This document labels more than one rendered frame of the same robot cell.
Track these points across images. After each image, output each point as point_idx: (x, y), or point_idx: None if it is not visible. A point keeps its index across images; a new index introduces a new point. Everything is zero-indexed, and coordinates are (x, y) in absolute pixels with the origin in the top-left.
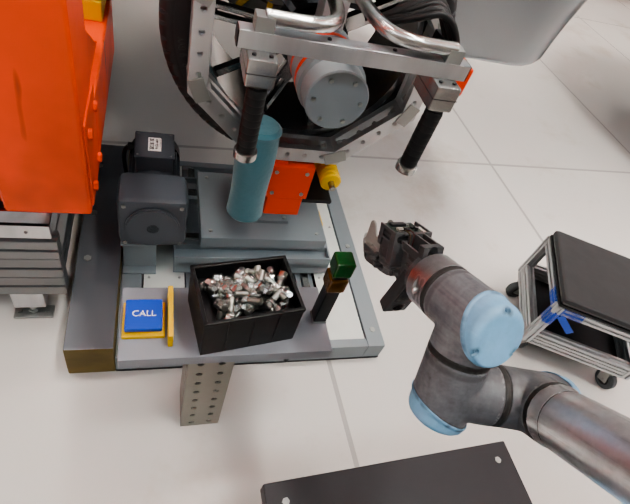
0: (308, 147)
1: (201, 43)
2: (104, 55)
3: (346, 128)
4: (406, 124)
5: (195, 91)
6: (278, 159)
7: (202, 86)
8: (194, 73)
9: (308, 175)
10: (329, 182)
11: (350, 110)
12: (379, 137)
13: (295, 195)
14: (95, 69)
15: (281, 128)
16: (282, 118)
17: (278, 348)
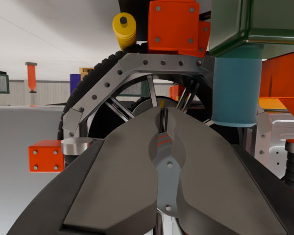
0: (159, 71)
1: (261, 161)
2: (272, 89)
3: (121, 85)
4: (69, 111)
5: (266, 122)
6: (189, 56)
7: (261, 127)
8: (266, 136)
9: (156, 38)
10: (126, 25)
11: (164, 178)
12: (91, 92)
13: (164, 6)
14: None
15: (213, 121)
16: (170, 74)
17: None
